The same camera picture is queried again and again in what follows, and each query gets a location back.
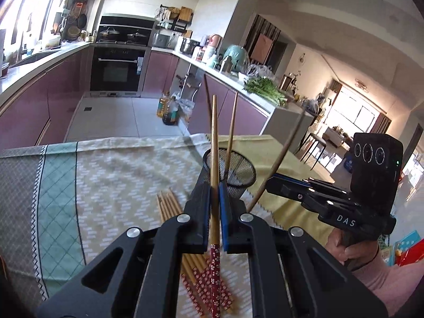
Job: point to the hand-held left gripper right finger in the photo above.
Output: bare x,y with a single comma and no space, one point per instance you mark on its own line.
224,208

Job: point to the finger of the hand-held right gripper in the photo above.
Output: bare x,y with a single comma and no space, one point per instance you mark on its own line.
288,190
326,187

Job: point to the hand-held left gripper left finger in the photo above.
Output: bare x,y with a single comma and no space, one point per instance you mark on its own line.
206,205

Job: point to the black mesh utensil holder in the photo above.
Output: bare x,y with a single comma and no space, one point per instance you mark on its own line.
243,176

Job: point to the bundle of wooden chopsticks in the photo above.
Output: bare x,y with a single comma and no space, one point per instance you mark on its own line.
167,205

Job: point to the person's right forearm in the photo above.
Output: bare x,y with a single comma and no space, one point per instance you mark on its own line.
391,281

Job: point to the person's right hand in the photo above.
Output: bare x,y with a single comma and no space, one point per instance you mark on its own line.
335,248

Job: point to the black stool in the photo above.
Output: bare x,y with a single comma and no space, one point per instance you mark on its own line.
313,142

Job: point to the yellow-green cloth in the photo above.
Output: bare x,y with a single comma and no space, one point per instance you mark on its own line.
261,145

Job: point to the ceiling lamp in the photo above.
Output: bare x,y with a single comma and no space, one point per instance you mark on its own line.
361,85

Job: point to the green beige patterned tablecloth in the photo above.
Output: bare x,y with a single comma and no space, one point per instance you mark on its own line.
116,188

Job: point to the purple island cabinets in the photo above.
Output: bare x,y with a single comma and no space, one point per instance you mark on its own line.
238,109

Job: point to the dark cooking oil bottle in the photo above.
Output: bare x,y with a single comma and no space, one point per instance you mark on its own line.
171,114

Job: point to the crumpled floor plastic bag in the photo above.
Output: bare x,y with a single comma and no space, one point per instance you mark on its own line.
185,109

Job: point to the bunch of green vegetables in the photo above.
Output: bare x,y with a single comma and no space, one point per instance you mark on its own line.
265,89

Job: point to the yellow cooking oil bottle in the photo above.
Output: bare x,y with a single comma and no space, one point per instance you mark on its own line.
164,104

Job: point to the clear plastic bag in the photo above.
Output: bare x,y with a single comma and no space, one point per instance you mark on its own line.
260,71

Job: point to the steel stock pot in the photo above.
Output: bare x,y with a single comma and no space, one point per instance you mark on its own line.
188,46

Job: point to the pink kettle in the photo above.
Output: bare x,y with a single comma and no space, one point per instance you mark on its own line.
215,44

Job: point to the black built-in oven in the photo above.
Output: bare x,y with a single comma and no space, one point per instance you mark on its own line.
116,69

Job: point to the lidded cooking pot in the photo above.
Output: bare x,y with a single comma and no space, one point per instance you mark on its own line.
109,34
136,36

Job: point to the purple sink-side cabinets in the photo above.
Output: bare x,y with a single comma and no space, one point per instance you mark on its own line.
43,99

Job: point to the black integrated stove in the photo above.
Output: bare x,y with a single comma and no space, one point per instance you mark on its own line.
127,23

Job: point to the hanging pans and strainers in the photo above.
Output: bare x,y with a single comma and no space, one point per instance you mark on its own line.
78,20

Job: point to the black wall rack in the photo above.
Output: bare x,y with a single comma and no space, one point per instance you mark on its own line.
175,20

